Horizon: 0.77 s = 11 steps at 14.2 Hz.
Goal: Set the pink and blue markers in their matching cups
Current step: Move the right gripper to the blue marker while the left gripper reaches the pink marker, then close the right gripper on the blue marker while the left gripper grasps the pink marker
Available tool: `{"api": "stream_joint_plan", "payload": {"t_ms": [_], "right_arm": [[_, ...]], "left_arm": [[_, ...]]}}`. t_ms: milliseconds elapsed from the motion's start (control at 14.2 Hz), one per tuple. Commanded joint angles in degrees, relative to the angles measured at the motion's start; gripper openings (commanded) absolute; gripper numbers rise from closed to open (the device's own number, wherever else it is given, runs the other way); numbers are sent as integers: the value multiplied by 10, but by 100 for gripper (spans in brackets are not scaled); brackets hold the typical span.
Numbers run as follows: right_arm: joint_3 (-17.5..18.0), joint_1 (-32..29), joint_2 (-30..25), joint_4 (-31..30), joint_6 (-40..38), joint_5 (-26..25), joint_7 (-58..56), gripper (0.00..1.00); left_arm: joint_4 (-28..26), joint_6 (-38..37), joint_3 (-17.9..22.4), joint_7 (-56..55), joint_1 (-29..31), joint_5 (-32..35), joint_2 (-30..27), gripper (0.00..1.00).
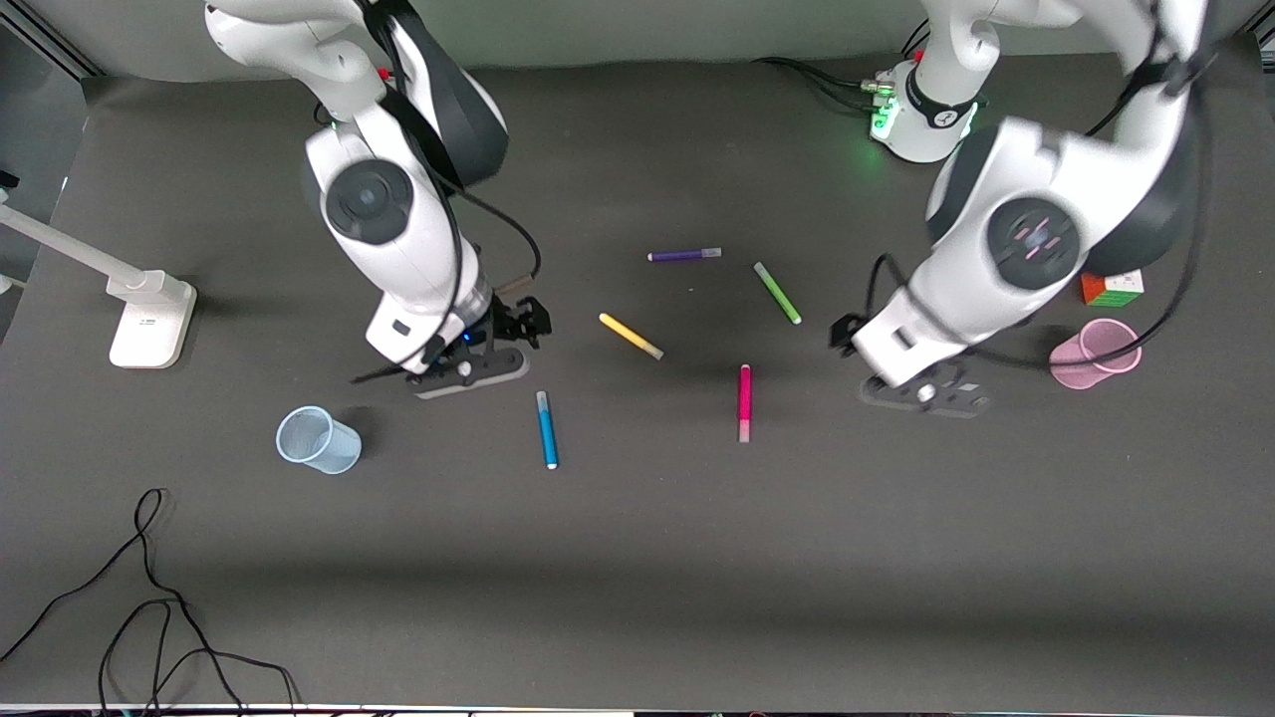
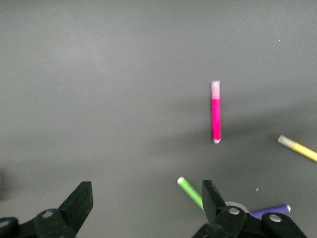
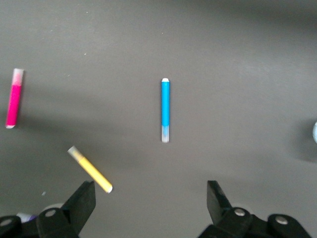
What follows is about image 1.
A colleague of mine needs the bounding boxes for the thin black loose cable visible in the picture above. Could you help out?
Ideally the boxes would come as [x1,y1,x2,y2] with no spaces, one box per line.
[0,488,300,717]

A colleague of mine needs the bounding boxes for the black aluminium rail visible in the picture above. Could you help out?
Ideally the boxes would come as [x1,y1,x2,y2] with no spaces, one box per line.
[0,0,101,79]

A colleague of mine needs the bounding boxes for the translucent blue plastic cup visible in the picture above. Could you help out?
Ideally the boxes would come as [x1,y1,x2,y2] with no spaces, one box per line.
[276,405,363,475]

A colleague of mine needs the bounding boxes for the green marker pen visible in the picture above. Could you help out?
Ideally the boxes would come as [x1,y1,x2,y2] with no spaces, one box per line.
[752,261,803,326]

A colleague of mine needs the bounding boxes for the multicoloured puzzle cube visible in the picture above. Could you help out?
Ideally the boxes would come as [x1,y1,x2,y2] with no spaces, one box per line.
[1081,269,1146,308]

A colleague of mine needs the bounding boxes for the translucent pink plastic cup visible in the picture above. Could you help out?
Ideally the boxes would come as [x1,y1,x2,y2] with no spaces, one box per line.
[1048,318,1143,390]

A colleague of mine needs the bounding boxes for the white desk lamp stand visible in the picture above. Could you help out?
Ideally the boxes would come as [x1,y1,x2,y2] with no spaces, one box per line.
[0,189,198,369]

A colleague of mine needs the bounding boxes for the blue marker pen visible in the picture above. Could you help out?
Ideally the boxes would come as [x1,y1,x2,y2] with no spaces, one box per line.
[536,390,560,470]

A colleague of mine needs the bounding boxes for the yellow marker pen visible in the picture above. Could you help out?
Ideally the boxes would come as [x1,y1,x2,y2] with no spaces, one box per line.
[598,312,665,361]

